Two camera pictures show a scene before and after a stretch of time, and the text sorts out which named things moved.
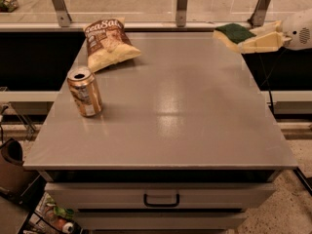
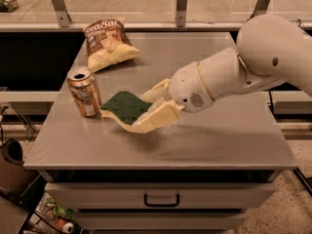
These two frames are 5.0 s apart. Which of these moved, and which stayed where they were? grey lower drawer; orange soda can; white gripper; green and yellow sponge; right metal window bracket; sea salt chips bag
Moved: green and yellow sponge; white gripper
Stayed: sea salt chips bag; grey lower drawer; orange soda can; right metal window bracket
